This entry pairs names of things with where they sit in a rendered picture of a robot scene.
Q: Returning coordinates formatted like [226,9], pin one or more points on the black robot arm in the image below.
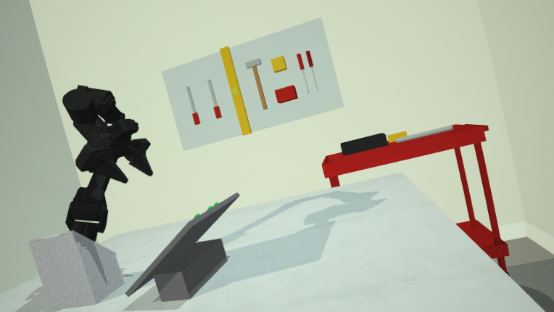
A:
[84,106]

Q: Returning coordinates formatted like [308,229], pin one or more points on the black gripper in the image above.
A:
[96,157]

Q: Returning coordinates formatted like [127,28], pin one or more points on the grey switch panel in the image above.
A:
[184,267]

